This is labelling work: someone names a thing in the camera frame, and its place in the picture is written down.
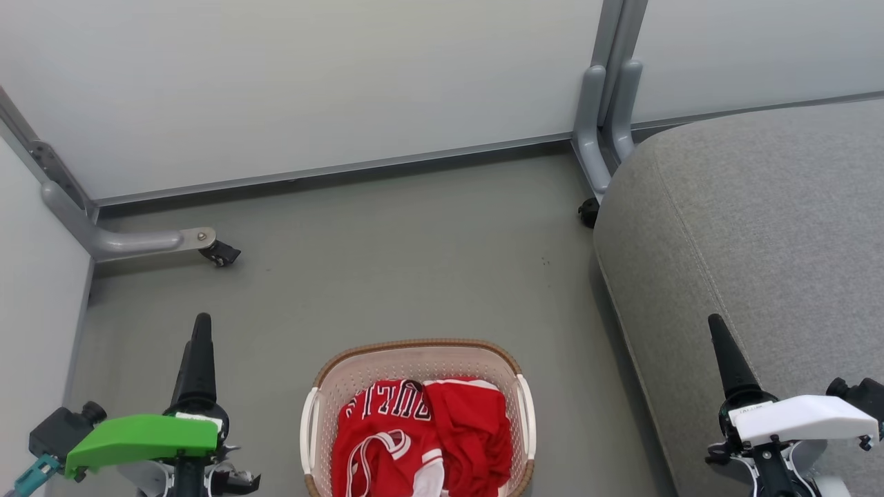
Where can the grey curved partition leg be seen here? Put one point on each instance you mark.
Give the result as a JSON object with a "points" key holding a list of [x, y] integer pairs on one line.
{"points": [[124, 241]]}

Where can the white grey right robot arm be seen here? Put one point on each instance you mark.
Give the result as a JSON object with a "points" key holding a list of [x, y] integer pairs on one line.
{"points": [[780, 473]]}

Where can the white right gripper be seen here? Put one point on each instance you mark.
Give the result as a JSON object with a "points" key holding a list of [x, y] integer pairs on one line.
{"points": [[804, 417]]}

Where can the grey metal corner bracket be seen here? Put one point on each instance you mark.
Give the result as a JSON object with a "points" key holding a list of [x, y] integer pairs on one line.
{"points": [[55, 172]]}

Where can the black caster wheel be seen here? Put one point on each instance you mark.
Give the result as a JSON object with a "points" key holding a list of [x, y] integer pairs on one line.
{"points": [[221, 254], [588, 212]]}

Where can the plain red garment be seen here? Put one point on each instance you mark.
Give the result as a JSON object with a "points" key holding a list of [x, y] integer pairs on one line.
{"points": [[476, 435]]}

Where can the grey forked partition leg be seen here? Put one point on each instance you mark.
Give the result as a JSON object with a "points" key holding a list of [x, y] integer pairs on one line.
{"points": [[599, 131]]}

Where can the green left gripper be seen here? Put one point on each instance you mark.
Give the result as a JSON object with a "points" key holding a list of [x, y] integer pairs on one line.
{"points": [[141, 436]]}

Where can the cream perforated laundry basket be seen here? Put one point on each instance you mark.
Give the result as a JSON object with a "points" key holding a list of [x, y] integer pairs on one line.
{"points": [[414, 362]]}

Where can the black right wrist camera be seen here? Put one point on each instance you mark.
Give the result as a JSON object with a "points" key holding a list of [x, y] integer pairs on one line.
{"points": [[860, 397]]}

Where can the grey fabric sofa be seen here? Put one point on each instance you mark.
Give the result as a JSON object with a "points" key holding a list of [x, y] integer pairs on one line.
{"points": [[760, 262]]}

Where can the red jersey with white trim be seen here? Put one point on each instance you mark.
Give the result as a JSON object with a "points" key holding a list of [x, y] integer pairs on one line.
{"points": [[380, 442]]}

